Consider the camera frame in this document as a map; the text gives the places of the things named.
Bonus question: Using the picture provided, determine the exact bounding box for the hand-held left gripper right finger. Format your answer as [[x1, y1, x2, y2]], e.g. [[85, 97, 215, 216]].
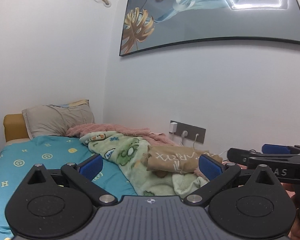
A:
[[184, 154, 284, 207]]

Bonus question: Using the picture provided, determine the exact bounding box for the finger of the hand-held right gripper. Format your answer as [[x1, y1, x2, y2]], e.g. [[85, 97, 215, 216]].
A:
[[227, 148, 300, 168], [262, 144, 300, 154]]

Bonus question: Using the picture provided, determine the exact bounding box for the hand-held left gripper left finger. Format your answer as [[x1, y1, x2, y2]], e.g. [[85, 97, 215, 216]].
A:
[[15, 154, 117, 207]]

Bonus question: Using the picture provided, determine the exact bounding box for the tan printed t-shirt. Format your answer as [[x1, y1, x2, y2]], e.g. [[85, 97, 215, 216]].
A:
[[147, 145, 223, 178]]

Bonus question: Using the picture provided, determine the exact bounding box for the green cartoon printed blanket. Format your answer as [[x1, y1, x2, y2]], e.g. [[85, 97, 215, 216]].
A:
[[79, 131, 212, 198]]

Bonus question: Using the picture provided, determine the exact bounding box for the pink fuzzy blanket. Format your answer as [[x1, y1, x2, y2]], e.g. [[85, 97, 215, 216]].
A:
[[66, 123, 248, 183]]

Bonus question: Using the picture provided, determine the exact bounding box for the teal printed bed sheet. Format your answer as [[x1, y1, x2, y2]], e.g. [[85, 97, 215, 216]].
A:
[[0, 135, 138, 240]]

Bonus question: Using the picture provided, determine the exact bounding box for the grey pillow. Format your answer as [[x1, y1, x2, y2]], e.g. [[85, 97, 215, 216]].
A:
[[22, 104, 95, 140]]

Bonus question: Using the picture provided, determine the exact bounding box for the ochre bed headboard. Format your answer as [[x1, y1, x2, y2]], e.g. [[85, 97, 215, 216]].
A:
[[3, 114, 31, 142]]

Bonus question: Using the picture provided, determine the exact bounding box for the grey wall socket panel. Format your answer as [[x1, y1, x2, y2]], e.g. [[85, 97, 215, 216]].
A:
[[170, 120, 206, 144]]

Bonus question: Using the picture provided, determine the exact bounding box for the framed wall picture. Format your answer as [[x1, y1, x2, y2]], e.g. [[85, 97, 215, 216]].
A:
[[119, 0, 300, 57]]

